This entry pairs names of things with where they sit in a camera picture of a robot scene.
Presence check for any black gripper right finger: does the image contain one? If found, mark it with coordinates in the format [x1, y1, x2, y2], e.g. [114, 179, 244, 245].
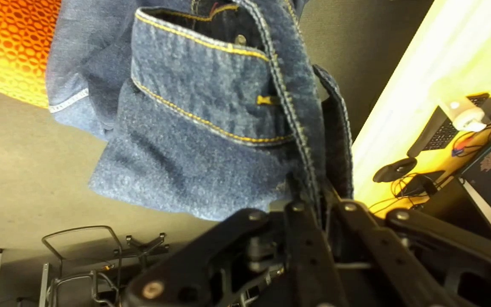
[327, 197, 455, 307]

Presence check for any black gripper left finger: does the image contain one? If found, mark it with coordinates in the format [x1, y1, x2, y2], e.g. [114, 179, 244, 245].
[285, 201, 338, 307]

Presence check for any blue denim jacket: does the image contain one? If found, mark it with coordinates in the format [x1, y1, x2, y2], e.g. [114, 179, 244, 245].
[46, 0, 353, 219]

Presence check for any orange fabric chair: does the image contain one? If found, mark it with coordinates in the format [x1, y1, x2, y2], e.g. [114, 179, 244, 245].
[0, 0, 61, 109]

